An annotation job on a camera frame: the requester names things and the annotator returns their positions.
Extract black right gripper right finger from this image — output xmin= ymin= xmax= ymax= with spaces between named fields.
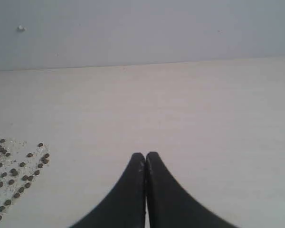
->
xmin=146 ymin=152 xmax=235 ymax=228

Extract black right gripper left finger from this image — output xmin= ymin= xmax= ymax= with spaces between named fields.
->
xmin=72 ymin=153 xmax=146 ymax=228

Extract brown beans and white crumbs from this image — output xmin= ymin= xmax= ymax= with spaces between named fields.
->
xmin=0 ymin=135 xmax=50 ymax=222

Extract small white wall plug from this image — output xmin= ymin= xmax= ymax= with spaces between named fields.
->
xmin=17 ymin=25 xmax=26 ymax=32

